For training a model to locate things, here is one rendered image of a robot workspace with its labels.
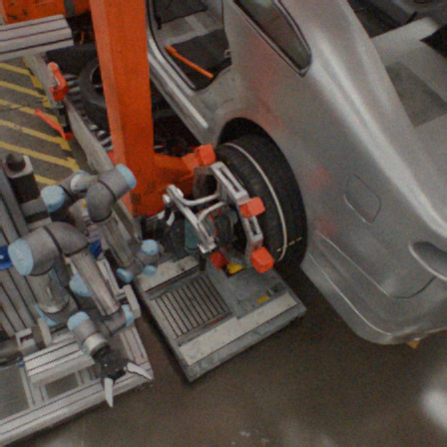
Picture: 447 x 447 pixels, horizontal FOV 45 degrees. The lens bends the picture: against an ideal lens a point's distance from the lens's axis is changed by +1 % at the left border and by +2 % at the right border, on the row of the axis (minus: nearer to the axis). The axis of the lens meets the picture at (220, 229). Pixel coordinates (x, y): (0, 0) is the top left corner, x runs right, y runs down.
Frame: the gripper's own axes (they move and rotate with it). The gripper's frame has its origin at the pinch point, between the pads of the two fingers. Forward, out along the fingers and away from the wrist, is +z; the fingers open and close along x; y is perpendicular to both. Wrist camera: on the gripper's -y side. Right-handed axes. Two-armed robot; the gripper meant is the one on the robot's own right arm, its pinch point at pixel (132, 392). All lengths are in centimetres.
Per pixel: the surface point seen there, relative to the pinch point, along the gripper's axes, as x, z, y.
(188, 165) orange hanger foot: -114, -107, 41
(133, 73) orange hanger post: -70, -103, -36
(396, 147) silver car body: -104, 1, -61
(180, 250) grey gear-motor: -93, -81, 79
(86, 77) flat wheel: -120, -226, 58
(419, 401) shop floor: -155, 66, 103
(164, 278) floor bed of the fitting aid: -85, -83, 105
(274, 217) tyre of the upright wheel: -99, -31, 4
